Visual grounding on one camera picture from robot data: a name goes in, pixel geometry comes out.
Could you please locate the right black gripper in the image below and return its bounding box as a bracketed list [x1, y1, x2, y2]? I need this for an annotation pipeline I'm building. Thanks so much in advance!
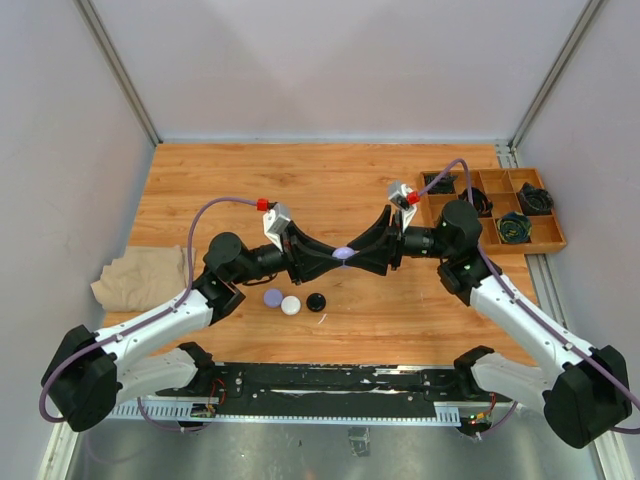
[345, 205, 453, 275]

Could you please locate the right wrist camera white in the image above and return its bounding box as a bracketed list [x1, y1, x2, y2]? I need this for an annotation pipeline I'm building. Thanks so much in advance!
[387, 180, 420, 231]

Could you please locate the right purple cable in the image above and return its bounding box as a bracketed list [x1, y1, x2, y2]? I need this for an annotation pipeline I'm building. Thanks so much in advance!
[407, 158, 640, 434]

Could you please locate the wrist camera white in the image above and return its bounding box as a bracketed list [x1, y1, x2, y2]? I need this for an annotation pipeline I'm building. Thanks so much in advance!
[263, 202, 291, 242]
[387, 180, 420, 231]

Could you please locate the white earbud charging case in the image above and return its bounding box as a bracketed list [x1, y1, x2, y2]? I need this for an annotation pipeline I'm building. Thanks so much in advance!
[280, 295, 302, 316]

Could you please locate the purple charging case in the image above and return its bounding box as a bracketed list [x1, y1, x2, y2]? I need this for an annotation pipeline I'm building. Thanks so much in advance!
[263, 288, 284, 308]
[332, 246, 356, 265]

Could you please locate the rolled blue yellow tie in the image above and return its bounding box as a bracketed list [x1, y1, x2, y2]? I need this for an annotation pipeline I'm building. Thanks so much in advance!
[496, 211, 532, 245]

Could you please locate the beige folded cloth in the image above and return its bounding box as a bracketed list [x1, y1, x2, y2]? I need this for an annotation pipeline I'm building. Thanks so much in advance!
[91, 246, 189, 312]

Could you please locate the wooden compartment tray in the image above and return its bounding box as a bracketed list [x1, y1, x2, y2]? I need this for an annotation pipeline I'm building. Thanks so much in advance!
[421, 167, 566, 255]

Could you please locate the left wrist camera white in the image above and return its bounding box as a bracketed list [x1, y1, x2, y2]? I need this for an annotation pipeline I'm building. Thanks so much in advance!
[263, 202, 291, 242]

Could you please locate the rolled dark tie top left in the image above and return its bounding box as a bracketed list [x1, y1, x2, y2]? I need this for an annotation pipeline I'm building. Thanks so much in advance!
[424, 173, 458, 195]

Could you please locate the white slotted cable duct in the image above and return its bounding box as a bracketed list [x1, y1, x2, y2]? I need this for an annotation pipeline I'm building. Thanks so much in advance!
[108, 399, 462, 427]

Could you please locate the purple cable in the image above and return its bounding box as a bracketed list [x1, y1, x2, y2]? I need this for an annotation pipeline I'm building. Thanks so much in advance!
[39, 197, 274, 424]
[407, 158, 640, 434]

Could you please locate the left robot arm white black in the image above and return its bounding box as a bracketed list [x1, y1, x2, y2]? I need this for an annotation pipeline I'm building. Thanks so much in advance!
[39, 222, 347, 432]

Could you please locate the rolled dark tie right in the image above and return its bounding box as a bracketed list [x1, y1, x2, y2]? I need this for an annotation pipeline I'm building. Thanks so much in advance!
[517, 182, 554, 216]

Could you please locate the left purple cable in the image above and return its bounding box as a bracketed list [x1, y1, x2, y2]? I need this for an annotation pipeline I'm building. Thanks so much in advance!
[39, 197, 274, 424]

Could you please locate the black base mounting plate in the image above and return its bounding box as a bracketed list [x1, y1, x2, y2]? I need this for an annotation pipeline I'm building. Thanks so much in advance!
[157, 362, 490, 412]

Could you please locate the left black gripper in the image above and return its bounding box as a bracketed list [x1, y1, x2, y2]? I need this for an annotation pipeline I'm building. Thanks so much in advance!
[232, 221, 343, 285]

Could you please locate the black earbud charging case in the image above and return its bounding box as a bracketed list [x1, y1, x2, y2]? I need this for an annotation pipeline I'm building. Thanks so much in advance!
[306, 292, 327, 312]

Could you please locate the rolled dark tie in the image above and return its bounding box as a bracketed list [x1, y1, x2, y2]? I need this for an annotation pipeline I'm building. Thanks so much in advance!
[424, 173, 458, 195]
[517, 182, 554, 216]

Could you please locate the rolled black tie centre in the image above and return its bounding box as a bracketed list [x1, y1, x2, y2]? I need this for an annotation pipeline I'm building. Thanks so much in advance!
[471, 187, 493, 218]

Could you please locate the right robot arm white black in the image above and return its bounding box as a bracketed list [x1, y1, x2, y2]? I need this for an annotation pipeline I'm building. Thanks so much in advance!
[346, 200, 632, 448]

